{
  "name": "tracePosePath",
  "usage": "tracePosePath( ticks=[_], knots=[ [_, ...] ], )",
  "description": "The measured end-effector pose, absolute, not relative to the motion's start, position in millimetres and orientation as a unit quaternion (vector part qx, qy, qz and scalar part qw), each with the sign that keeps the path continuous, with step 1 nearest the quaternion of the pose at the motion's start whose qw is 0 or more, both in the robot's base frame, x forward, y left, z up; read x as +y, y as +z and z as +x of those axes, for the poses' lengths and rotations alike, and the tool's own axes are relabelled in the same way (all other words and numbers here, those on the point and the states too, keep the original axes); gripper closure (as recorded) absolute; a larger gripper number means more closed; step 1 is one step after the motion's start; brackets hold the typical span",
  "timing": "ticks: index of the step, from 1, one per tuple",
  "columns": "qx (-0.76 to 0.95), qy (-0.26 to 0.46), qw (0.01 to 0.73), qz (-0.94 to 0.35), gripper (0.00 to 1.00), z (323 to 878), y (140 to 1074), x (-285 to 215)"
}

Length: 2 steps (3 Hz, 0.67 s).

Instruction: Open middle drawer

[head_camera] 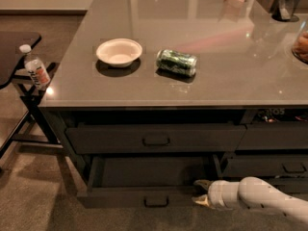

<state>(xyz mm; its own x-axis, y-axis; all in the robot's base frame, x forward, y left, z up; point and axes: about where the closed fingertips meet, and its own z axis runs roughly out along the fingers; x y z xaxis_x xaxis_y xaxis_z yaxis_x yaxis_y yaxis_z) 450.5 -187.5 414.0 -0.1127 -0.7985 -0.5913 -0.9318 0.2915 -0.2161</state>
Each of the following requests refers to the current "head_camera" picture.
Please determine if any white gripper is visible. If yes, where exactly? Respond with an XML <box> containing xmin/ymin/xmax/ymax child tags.
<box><xmin>192</xmin><ymin>179</ymin><xmax>240</xmax><ymax>210</ymax></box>

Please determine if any drawer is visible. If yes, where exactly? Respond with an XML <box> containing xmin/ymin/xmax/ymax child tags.
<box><xmin>268</xmin><ymin>178</ymin><xmax>308</xmax><ymax>193</ymax></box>
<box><xmin>221</xmin><ymin>154</ymin><xmax>308</xmax><ymax>178</ymax></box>
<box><xmin>238</xmin><ymin>121</ymin><xmax>308</xmax><ymax>150</ymax></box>
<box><xmin>77</xmin><ymin>156</ymin><xmax>217</xmax><ymax>208</ymax></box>
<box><xmin>65</xmin><ymin>124</ymin><xmax>246</xmax><ymax>154</ymax></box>

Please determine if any green soda can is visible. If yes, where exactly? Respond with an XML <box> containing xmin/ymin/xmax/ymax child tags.
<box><xmin>156</xmin><ymin>49</ymin><xmax>197</xmax><ymax>77</ymax></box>

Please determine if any white paper bowl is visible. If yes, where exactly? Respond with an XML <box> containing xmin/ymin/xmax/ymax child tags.
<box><xmin>95</xmin><ymin>38</ymin><xmax>142</xmax><ymax>67</ymax></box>

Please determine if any dark folding chair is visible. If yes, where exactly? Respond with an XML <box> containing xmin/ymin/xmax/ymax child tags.
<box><xmin>0</xmin><ymin>31</ymin><xmax>60</xmax><ymax>157</ymax></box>

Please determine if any clear water bottle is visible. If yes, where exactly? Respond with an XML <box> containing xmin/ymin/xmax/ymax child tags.
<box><xmin>19</xmin><ymin>44</ymin><xmax>51</xmax><ymax>90</ymax></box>

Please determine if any dark cabinet frame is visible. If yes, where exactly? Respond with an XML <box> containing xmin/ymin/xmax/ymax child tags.
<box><xmin>43</xmin><ymin>107</ymin><xmax>307</xmax><ymax>183</ymax></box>

